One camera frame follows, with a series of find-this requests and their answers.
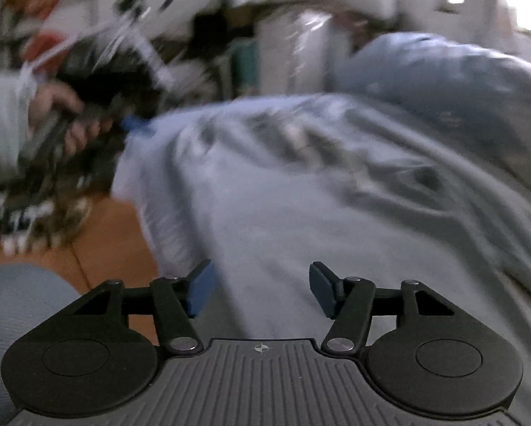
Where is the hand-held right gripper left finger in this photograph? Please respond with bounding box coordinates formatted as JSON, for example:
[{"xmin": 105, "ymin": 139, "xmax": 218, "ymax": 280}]
[{"xmin": 66, "ymin": 260, "xmax": 215, "ymax": 356}]

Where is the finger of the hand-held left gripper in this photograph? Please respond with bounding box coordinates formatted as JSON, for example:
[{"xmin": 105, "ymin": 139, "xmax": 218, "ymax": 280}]
[{"xmin": 108, "ymin": 113, "xmax": 155, "ymax": 138}]

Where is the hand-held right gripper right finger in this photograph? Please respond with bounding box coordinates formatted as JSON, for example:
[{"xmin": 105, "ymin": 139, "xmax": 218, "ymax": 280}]
[{"xmin": 309, "ymin": 261, "xmax": 459, "ymax": 356}]

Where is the blue bedsheet with SWEET text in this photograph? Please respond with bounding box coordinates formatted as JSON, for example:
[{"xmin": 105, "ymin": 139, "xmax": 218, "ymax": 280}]
[{"xmin": 110, "ymin": 93, "xmax": 531, "ymax": 347}]

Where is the person's left hand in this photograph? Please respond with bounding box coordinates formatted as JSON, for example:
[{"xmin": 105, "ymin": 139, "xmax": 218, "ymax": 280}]
[{"xmin": 28, "ymin": 81, "xmax": 111, "ymax": 156}]

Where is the teal roll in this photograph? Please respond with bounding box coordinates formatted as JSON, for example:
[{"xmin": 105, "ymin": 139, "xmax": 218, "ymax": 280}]
[{"xmin": 230, "ymin": 40, "xmax": 260, "ymax": 95}]

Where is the dark patterned cloth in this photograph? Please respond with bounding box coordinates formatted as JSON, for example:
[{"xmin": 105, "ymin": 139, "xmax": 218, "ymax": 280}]
[{"xmin": 0, "ymin": 173, "xmax": 95, "ymax": 255}]

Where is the plastic wrapped white mattress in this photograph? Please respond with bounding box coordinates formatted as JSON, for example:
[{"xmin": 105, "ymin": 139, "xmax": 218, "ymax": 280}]
[{"xmin": 257, "ymin": 9, "xmax": 350, "ymax": 98}]

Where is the person's leg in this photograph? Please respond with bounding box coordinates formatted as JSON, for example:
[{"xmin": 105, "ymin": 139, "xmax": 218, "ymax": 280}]
[{"xmin": 0, "ymin": 264, "xmax": 82, "ymax": 426}]

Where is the blue patterned duvet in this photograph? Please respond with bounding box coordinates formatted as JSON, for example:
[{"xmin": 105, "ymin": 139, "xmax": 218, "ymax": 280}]
[{"xmin": 334, "ymin": 31, "xmax": 531, "ymax": 214}]

